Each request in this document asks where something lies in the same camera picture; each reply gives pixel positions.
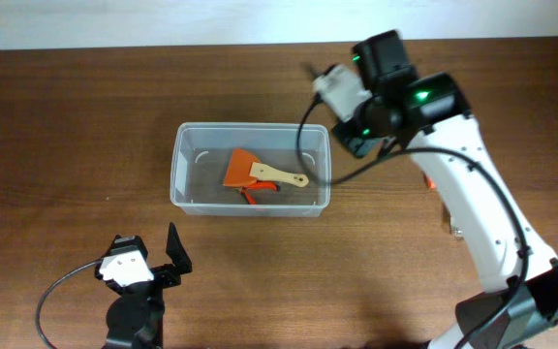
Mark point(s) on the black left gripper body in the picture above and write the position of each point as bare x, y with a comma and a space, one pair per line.
166, 276

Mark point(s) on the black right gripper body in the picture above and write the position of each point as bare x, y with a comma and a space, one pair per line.
359, 132

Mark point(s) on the orange screwdriver bit holder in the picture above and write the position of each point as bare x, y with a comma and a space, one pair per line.
429, 182

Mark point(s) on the orange scraper wooden handle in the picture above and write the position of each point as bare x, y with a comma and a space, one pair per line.
245, 169

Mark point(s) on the red black cutting pliers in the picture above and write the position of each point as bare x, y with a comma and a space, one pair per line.
257, 186

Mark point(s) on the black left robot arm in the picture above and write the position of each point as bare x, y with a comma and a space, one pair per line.
135, 318

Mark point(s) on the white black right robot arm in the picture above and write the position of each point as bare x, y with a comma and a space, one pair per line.
518, 271

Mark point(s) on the clear plastic container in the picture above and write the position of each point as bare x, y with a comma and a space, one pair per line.
201, 156

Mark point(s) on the clear box coloured wall plugs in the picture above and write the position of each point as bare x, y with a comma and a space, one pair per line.
454, 231

